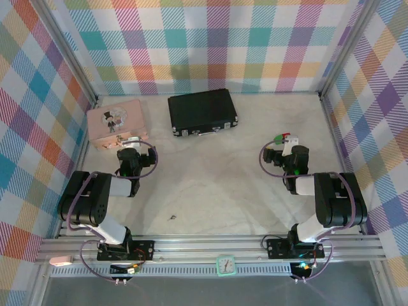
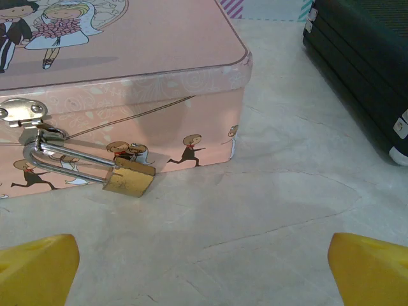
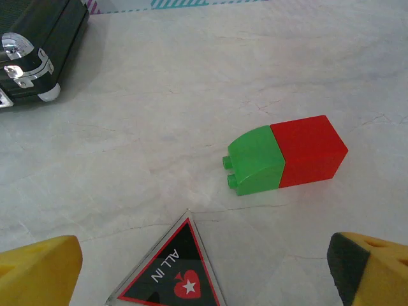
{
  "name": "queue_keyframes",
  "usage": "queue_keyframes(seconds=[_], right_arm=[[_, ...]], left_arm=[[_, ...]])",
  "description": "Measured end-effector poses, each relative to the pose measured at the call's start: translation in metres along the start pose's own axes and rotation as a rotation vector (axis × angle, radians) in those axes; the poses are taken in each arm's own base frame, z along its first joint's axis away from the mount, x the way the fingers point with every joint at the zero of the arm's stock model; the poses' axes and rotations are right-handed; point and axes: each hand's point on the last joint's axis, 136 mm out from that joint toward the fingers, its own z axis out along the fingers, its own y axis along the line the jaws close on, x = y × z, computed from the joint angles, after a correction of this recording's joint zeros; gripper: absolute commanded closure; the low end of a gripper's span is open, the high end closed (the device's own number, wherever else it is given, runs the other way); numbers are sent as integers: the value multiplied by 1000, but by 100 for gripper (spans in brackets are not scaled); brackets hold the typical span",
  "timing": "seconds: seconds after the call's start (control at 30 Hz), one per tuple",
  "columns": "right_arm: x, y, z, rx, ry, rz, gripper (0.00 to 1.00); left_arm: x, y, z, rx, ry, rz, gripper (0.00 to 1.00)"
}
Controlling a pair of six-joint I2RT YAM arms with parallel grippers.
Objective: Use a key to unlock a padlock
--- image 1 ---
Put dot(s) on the pink tin box cartoon couple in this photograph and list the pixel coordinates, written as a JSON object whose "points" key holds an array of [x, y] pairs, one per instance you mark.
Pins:
{"points": [[134, 111]]}

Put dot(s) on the black hard case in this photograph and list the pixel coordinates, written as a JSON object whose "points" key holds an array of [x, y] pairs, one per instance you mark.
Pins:
{"points": [[201, 108]]}

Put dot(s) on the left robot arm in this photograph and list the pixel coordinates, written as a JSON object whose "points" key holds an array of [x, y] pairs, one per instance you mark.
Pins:
{"points": [[95, 204]]}

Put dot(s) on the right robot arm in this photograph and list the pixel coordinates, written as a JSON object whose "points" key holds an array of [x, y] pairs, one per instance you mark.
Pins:
{"points": [[334, 204]]}

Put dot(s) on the red and green block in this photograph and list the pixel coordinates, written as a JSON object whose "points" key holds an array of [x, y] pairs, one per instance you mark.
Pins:
{"points": [[280, 138]]}

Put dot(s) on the small black circuit board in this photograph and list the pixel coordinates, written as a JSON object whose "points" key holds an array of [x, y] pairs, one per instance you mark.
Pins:
{"points": [[301, 271], [122, 269]]}

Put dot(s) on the small pink white object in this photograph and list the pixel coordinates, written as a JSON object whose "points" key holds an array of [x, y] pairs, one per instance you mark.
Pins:
{"points": [[60, 261]]}

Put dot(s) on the mint green square clock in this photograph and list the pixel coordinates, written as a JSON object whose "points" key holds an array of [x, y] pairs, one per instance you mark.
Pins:
{"points": [[226, 265]]}

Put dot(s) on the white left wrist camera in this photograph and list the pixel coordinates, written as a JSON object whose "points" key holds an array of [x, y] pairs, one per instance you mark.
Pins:
{"points": [[132, 142]]}

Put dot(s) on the aluminium side rail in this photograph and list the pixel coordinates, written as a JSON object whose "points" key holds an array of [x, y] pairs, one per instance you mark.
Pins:
{"points": [[84, 143], [334, 137]]}

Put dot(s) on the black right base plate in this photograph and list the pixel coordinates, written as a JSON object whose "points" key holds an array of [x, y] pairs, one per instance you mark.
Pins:
{"points": [[275, 248]]}

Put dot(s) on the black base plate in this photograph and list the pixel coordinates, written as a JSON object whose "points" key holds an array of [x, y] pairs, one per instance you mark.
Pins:
{"points": [[146, 250], [275, 248]]}

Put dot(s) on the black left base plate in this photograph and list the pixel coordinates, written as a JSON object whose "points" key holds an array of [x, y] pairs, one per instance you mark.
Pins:
{"points": [[146, 250]]}

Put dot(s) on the aluminium mounting rail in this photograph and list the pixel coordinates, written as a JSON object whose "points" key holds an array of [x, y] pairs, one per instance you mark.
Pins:
{"points": [[197, 247]]}

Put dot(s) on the aluminium frame post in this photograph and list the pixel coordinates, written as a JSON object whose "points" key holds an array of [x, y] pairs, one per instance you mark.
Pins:
{"points": [[345, 49], [68, 49]]}

